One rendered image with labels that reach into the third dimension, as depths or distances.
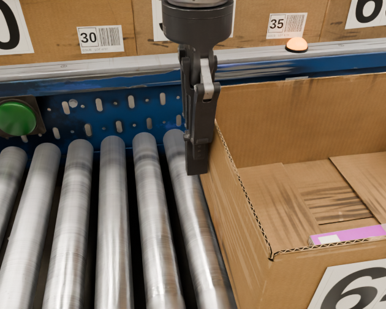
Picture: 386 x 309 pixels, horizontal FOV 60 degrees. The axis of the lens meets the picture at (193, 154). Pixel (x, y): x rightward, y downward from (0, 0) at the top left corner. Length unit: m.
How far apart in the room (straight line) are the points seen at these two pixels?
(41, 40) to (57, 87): 0.09
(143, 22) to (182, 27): 0.33
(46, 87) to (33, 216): 0.23
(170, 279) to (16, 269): 0.21
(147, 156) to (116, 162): 0.06
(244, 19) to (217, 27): 0.37
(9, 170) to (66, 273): 0.27
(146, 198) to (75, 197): 0.12
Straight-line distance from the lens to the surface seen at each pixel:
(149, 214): 0.54
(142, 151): 0.65
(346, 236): 0.52
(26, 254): 0.54
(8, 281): 0.52
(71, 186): 0.61
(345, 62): 0.79
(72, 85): 0.67
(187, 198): 0.55
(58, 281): 0.49
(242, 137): 0.56
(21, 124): 0.70
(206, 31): 0.35
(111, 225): 0.53
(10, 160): 0.72
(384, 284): 0.40
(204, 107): 0.37
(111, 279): 0.48
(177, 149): 0.65
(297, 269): 0.31
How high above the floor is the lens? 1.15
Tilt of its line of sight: 38 degrees down
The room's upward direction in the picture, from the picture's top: straight up
